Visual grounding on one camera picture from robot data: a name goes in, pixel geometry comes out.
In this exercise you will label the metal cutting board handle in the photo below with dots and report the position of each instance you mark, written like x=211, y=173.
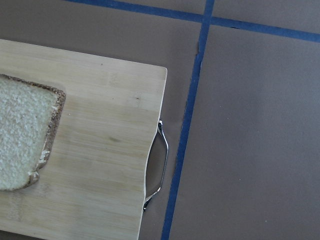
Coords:
x=156, y=165

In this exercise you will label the bamboo cutting board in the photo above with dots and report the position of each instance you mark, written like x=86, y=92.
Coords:
x=93, y=185

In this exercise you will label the bread slice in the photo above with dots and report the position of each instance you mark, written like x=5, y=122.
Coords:
x=30, y=113

